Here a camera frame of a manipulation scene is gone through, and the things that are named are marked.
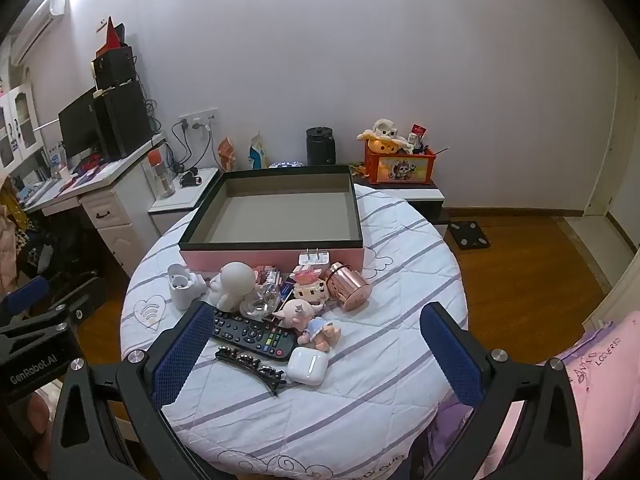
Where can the black remote control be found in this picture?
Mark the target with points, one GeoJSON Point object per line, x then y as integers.
{"type": "Point", "coordinates": [250, 336]}

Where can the blue and white carton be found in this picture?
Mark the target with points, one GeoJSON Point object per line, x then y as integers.
{"type": "Point", "coordinates": [256, 152]}

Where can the white air conditioner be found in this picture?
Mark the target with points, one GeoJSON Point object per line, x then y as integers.
{"type": "Point", "coordinates": [37, 24]}

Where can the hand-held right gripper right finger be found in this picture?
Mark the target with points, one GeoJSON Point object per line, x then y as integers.
{"type": "Point", "coordinates": [452, 355]}

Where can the pink and white block toy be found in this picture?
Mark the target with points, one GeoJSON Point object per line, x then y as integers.
{"type": "Point", "coordinates": [310, 289]}

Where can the white plush toy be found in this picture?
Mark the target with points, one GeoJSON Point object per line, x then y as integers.
{"type": "Point", "coordinates": [386, 127]}

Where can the small white grey gadget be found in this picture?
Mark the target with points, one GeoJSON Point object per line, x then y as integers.
{"type": "Point", "coordinates": [182, 286]}

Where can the yellow plush toy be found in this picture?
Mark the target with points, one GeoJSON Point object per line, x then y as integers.
{"type": "Point", "coordinates": [382, 143]}

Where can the white earbuds case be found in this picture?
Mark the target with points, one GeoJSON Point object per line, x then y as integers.
{"type": "Point", "coordinates": [307, 365]}

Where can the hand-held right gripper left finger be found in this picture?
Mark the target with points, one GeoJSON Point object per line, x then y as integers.
{"type": "Point", "coordinates": [184, 355]}

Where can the pink printed blanket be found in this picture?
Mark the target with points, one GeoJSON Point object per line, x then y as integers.
{"type": "Point", "coordinates": [605, 400]}

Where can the blue and white patterned dish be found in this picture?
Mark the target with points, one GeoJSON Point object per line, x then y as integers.
{"type": "Point", "coordinates": [285, 164]}

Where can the person's left hand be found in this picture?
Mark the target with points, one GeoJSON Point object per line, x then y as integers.
{"type": "Point", "coordinates": [37, 415]}

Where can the pig doll in blue dress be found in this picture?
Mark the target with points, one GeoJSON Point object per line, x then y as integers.
{"type": "Point", "coordinates": [311, 324]}

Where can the white glass-door cabinet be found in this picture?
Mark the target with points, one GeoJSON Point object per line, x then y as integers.
{"type": "Point", "coordinates": [17, 125]}

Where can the black box on tower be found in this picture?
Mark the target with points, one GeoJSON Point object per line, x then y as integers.
{"type": "Point", "coordinates": [113, 67]}

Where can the black bathroom scale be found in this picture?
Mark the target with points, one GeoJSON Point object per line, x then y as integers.
{"type": "Point", "coordinates": [467, 235]}

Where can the white wall power outlet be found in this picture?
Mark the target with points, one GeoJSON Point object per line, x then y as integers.
{"type": "Point", "coordinates": [198, 120]}

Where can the black computer monitor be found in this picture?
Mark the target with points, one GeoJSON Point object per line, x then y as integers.
{"type": "Point", "coordinates": [77, 129]}

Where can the white striped quilt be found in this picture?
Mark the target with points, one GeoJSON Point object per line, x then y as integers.
{"type": "Point", "coordinates": [395, 310]}

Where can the orange printed toy box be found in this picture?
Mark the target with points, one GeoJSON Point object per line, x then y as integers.
{"type": "Point", "coordinates": [400, 169]}

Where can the white round-headed figurine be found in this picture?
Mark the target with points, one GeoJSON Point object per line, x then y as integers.
{"type": "Point", "coordinates": [234, 280]}

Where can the clear crystal ball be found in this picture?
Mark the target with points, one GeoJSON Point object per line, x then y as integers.
{"type": "Point", "coordinates": [261, 301]}

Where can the black electric kettle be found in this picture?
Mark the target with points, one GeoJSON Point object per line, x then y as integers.
{"type": "Point", "coordinates": [320, 146]}

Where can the small pink card pack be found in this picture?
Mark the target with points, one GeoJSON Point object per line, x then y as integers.
{"type": "Point", "coordinates": [267, 275]}

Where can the white charger plug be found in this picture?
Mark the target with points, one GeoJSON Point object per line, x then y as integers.
{"type": "Point", "coordinates": [314, 259]}

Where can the rose gold metal canister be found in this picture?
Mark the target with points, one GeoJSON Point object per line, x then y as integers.
{"type": "Point", "coordinates": [349, 287]}

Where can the white desk with drawers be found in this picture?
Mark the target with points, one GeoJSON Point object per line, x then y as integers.
{"type": "Point", "coordinates": [85, 195]}

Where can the white side table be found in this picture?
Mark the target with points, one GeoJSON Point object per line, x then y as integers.
{"type": "Point", "coordinates": [182, 197]}

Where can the black beaded hair clip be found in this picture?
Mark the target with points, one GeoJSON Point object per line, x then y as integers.
{"type": "Point", "coordinates": [250, 363]}

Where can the pink box with black rim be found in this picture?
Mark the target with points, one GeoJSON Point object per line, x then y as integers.
{"type": "Point", "coordinates": [275, 210]}

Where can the low white and black cabinet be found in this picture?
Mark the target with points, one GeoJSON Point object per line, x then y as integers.
{"type": "Point", "coordinates": [407, 194]}

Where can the red triangular sign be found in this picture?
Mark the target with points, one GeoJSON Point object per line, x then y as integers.
{"type": "Point", "coordinates": [113, 35]}

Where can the clear bottle with orange cap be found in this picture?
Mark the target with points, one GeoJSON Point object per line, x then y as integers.
{"type": "Point", "coordinates": [162, 174]}

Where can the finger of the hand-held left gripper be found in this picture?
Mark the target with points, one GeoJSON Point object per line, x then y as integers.
{"type": "Point", "coordinates": [26, 294]}
{"type": "Point", "coordinates": [80, 292]}

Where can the white door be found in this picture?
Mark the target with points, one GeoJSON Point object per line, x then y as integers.
{"type": "Point", "coordinates": [612, 155]}

